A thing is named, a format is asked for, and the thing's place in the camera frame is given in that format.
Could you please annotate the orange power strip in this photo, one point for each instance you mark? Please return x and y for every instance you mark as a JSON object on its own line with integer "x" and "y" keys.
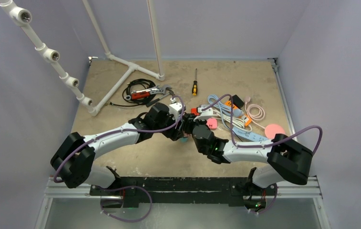
{"x": 239, "y": 114}

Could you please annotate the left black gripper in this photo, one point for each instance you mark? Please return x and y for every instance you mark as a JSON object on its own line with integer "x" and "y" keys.
{"x": 175, "y": 132}

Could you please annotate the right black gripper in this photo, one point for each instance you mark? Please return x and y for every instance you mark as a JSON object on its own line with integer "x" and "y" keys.
{"x": 191, "y": 123}

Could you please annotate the yellow black screwdriver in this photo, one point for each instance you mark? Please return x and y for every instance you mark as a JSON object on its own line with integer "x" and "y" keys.
{"x": 195, "y": 88}

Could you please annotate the black handled hammer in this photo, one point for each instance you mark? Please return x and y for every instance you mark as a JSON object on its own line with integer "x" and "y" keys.
{"x": 169, "y": 92}

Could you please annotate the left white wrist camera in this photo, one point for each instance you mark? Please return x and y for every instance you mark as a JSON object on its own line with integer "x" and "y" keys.
{"x": 176, "y": 110}

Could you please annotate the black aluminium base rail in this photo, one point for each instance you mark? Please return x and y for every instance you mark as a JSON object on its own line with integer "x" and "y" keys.
{"x": 232, "y": 191}

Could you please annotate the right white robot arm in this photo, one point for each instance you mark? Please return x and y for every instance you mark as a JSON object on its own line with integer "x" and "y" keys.
{"x": 285, "y": 159}

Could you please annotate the black power adapter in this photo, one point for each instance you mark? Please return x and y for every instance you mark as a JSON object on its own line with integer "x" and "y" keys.
{"x": 237, "y": 101}

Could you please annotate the pink round disc charger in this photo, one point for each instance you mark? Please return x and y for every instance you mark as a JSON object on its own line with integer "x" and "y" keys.
{"x": 272, "y": 130}

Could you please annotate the teal small block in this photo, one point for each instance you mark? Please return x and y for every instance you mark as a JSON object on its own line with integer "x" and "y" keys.
{"x": 184, "y": 139}

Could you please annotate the light blue power strip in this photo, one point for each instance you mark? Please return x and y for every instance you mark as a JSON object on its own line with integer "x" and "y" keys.
{"x": 250, "y": 136}

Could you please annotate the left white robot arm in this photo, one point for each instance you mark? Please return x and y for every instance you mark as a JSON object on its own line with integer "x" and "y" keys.
{"x": 73, "y": 161}

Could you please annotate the red cube socket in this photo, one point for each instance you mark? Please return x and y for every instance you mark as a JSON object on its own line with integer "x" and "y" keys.
{"x": 194, "y": 111}

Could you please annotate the red handled adjustable wrench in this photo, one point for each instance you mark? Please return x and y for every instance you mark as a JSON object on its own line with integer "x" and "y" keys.
{"x": 147, "y": 92}

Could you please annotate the pink plug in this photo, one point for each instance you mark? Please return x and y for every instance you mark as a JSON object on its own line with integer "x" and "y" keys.
{"x": 247, "y": 99}

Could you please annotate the pink square small box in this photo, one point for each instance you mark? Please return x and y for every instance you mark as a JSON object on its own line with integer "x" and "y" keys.
{"x": 212, "y": 123}

